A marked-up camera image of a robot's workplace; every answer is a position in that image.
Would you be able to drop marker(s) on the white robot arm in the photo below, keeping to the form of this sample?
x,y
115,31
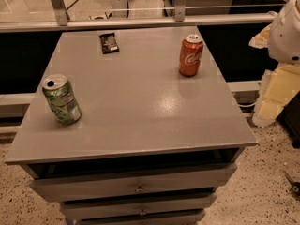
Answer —
x,y
284,36

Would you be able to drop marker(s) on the red coke can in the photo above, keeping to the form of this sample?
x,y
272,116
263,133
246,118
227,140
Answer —
x,y
190,55

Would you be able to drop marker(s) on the green soda can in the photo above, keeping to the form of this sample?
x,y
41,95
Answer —
x,y
58,92

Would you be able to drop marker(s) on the grey drawer cabinet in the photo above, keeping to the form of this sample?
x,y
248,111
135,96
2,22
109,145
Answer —
x,y
138,113

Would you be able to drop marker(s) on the black snack bag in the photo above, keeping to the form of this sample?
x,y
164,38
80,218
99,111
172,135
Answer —
x,y
108,43

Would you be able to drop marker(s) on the middle grey drawer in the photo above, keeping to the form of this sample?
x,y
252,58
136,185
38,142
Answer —
x,y
138,207

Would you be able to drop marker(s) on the grey drawer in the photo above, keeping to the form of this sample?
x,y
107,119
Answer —
x,y
188,217
138,207
109,185

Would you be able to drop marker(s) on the bottom grey drawer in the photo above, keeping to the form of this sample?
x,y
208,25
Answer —
x,y
188,217

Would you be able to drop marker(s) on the top grey drawer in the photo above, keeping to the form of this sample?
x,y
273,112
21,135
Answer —
x,y
109,185

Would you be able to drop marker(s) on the black tool on floor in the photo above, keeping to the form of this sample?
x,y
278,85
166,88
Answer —
x,y
295,186

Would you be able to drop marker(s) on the metal guard rail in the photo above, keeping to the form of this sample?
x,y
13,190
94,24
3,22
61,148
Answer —
x,y
69,15

